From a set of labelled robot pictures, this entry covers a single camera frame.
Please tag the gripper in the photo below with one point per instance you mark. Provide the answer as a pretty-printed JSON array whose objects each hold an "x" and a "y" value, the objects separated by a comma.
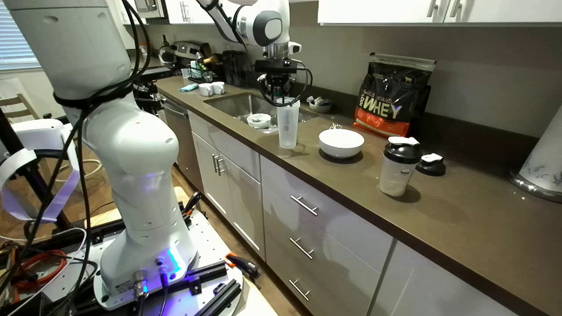
[{"x": 277, "y": 79}]

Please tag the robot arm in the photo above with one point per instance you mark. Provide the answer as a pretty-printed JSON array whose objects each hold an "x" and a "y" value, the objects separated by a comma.
[{"x": 131, "y": 153}]

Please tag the clear plastic cup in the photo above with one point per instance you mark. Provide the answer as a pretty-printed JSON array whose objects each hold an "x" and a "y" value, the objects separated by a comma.
[{"x": 288, "y": 127}]

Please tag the shaker cup with black lid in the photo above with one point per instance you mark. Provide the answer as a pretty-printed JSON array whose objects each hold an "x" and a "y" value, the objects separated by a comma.
[{"x": 397, "y": 171}]

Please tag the small white dish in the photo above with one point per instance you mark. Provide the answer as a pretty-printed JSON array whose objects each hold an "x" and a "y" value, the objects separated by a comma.
[{"x": 259, "y": 120}]

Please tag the steel sink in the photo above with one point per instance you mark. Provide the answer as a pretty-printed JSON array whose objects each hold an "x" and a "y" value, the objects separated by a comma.
[{"x": 241, "y": 105}]

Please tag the small bowl with sponge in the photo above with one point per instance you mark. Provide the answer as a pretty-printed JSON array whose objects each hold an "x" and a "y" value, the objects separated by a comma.
[{"x": 320, "y": 105}]

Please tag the black coffee maker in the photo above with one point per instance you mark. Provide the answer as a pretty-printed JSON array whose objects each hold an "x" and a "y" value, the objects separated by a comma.
[{"x": 236, "y": 68}]

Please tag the white mug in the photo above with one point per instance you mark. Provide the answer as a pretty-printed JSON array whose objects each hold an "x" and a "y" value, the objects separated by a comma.
[
  {"x": 205, "y": 89},
  {"x": 218, "y": 87}
]

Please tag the white false drawer front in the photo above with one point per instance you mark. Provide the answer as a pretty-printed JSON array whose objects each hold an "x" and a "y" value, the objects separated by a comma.
[{"x": 228, "y": 145}]

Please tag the dish rack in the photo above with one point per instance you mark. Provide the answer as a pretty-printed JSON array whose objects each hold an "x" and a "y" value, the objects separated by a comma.
[{"x": 201, "y": 72}]

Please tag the white bowl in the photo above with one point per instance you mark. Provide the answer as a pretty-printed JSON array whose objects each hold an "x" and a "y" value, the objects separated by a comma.
[{"x": 341, "y": 141}]

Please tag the blue cloth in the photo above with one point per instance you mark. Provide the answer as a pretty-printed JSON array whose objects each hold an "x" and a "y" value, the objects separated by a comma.
[{"x": 189, "y": 87}]

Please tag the dishwasher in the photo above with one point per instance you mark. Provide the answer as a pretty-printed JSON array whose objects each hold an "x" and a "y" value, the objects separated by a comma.
[{"x": 182, "y": 136}]

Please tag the white cabinet door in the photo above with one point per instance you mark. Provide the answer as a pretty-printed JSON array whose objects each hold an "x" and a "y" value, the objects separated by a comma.
[
  {"x": 246, "y": 206},
  {"x": 208, "y": 175},
  {"x": 430, "y": 289}
]

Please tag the black protein powder bag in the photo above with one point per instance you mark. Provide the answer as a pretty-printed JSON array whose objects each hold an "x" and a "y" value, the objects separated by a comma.
[{"x": 390, "y": 98}]

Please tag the white upper cabinet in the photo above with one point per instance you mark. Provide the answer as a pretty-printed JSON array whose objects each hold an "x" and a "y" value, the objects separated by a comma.
[
  {"x": 189, "y": 11},
  {"x": 439, "y": 11}
]

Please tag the dark bottle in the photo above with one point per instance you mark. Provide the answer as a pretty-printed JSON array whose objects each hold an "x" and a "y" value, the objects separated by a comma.
[{"x": 164, "y": 41}]

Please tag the orange and black clamp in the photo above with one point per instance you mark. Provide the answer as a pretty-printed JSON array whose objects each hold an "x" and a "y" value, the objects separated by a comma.
[
  {"x": 192, "y": 204},
  {"x": 243, "y": 264}
]

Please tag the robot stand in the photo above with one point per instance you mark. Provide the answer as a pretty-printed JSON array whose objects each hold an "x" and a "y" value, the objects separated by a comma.
[{"x": 206, "y": 245}]

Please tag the black lid with white cap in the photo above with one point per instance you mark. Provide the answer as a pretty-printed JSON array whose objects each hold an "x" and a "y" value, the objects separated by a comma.
[{"x": 431, "y": 166}]

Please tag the wooden chair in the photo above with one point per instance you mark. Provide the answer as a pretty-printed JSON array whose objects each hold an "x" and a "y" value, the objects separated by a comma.
[{"x": 15, "y": 107}]

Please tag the window with blinds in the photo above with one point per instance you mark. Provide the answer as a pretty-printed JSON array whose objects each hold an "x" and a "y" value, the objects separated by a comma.
[{"x": 15, "y": 39}]

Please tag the paper towel roll on holder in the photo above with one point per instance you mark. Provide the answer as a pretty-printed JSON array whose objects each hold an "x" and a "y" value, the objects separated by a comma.
[{"x": 542, "y": 162}]

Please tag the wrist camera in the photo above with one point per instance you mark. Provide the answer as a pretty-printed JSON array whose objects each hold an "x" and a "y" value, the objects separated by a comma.
[{"x": 275, "y": 66}]

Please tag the camera on mount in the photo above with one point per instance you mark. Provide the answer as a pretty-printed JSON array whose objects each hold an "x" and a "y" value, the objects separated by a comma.
[{"x": 147, "y": 90}]

